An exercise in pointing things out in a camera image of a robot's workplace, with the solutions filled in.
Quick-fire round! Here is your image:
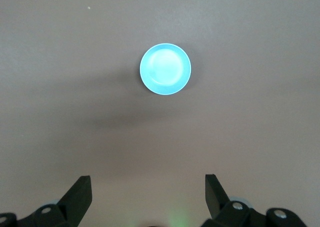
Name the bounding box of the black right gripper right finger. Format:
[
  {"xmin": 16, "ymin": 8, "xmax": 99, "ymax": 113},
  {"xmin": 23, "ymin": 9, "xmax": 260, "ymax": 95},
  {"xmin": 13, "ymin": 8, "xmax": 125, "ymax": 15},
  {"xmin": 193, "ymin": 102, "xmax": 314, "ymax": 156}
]
[{"xmin": 202, "ymin": 173, "xmax": 308, "ymax": 227}]

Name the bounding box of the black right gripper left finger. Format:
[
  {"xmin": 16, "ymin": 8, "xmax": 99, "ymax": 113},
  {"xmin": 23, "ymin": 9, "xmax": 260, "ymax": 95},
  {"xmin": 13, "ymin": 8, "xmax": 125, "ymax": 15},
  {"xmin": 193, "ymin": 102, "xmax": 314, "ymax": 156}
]
[{"xmin": 0, "ymin": 175, "xmax": 93, "ymax": 227}]

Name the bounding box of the blue bowl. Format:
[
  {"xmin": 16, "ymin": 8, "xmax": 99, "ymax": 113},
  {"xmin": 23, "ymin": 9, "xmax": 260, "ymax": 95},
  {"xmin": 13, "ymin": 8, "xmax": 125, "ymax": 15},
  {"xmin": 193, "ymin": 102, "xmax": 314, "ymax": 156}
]
[{"xmin": 139, "ymin": 43, "xmax": 192, "ymax": 96}]

